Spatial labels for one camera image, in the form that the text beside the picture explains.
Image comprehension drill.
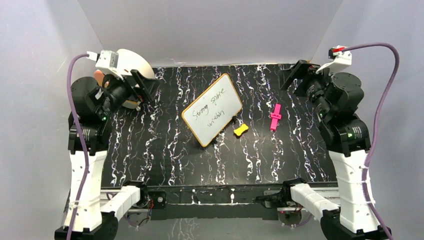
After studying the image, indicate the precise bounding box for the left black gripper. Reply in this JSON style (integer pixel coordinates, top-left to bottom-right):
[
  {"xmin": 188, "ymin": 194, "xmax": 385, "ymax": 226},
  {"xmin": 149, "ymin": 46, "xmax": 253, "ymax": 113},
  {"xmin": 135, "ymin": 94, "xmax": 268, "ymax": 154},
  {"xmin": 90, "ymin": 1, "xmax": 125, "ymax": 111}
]
[{"xmin": 97, "ymin": 68, "xmax": 162, "ymax": 119}]

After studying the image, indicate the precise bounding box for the yellow bone-shaped eraser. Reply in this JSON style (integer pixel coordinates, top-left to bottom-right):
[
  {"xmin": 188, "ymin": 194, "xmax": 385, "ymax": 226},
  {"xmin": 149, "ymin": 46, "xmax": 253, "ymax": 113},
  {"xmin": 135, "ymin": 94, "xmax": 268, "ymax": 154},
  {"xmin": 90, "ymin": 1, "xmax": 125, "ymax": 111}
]
[{"xmin": 233, "ymin": 123, "xmax": 249, "ymax": 137}]

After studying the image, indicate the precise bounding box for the white whiteboard with orange frame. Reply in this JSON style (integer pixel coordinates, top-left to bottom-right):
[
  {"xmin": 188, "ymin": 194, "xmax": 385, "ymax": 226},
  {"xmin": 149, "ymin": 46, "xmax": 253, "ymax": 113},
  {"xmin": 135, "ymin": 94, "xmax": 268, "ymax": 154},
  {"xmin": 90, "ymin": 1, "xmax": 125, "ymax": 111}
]
[{"xmin": 181, "ymin": 73, "xmax": 243, "ymax": 147}]

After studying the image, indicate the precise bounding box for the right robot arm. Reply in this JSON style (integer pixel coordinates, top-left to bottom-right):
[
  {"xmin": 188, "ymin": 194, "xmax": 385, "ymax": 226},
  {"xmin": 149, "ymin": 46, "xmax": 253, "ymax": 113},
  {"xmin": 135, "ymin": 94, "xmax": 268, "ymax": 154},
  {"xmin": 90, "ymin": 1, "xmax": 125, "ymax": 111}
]
[{"xmin": 278, "ymin": 60, "xmax": 391, "ymax": 240}]

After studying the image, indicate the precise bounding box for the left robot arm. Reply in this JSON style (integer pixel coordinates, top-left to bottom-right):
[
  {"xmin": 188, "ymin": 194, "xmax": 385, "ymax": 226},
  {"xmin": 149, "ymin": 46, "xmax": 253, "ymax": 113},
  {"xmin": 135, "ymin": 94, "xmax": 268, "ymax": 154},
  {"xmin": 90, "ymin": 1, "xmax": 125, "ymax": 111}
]
[{"xmin": 54, "ymin": 69, "xmax": 160, "ymax": 240}]

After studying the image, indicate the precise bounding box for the cream cylinder with orange face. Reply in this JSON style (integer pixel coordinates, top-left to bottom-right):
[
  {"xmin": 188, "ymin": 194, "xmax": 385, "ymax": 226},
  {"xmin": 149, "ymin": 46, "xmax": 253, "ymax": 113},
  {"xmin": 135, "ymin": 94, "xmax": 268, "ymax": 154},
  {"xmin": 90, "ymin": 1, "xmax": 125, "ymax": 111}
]
[{"xmin": 93, "ymin": 48, "xmax": 158, "ymax": 111}]

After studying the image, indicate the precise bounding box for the pink plastic cross piece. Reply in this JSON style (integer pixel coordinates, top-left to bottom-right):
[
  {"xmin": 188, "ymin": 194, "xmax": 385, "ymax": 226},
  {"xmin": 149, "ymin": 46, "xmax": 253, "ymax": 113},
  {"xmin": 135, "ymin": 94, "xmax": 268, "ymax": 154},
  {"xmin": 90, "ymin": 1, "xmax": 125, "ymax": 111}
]
[{"xmin": 270, "ymin": 103, "xmax": 282, "ymax": 132}]

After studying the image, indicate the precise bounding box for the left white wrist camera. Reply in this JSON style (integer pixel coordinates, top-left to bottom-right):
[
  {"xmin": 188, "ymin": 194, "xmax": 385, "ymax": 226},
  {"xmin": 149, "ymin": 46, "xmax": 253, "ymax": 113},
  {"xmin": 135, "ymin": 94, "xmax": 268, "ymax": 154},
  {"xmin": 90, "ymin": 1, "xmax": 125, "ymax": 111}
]
[{"xmin": 95, "ymin": 50, "xmax": 119, "ymax": 77}]

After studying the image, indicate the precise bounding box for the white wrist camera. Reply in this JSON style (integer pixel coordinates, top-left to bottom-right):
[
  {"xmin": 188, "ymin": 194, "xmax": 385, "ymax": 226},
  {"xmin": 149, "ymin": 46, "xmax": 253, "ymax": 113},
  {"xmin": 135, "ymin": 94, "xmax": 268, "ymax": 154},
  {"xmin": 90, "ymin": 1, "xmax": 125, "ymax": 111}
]
[
  {"xmin": 95, "ymin": 50, "xmax": 119, "ymax": 77},
  {"xmin": 315, "ymin": 45, "xmax": 352, "ymax": 76}
]

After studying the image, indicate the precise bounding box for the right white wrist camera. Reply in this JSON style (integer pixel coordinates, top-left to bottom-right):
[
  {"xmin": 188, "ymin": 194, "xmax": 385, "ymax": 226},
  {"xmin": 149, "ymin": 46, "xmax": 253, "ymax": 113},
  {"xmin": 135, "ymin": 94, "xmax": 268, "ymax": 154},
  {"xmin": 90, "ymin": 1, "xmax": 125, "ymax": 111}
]
[{"xmin": 315, "ymin": 45, "xmax": 352, "ymax": 76}]

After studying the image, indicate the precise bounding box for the black front mounting rail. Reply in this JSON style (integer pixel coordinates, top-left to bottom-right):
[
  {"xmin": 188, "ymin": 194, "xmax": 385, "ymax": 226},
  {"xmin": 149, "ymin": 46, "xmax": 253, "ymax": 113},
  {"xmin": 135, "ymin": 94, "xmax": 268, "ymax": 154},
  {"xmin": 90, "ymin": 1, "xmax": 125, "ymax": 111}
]
[{"xmin": 148, "ymin": 183, "xmax": 282, "ymax": 221}]

